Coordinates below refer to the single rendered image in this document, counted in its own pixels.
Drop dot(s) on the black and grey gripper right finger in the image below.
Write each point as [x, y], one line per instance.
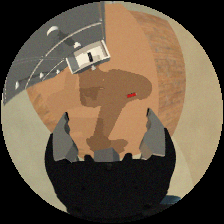
[157, 147]

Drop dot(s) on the white chest of drawers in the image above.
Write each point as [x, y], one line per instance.
[102, 20]

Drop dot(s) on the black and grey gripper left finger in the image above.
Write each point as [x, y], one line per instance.
[60, 151]

